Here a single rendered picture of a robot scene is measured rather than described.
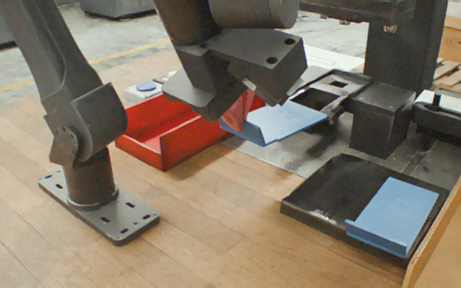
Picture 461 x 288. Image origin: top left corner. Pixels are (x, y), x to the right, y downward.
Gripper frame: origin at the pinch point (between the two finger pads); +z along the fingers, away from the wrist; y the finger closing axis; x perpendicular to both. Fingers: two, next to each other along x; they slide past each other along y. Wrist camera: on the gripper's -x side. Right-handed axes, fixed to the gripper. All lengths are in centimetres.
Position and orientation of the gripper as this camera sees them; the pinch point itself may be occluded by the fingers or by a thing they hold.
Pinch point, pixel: (236, 123)
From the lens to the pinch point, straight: 50.4
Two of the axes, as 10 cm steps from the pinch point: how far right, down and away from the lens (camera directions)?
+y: 6.2, -7.0, 3.6
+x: -7.4, -3.6, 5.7
